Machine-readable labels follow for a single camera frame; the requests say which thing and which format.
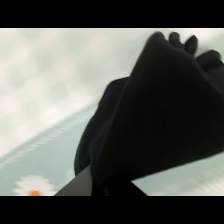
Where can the black garment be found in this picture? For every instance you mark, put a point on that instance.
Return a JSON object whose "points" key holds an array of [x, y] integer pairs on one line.
{"points": [[163, 110]]}

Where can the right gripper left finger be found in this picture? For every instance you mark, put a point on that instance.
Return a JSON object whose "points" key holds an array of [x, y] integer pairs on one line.
{"points": [[80, 185]]}

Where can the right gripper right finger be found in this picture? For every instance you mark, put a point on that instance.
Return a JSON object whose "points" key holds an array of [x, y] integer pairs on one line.
{"points": [[128, 190]]}

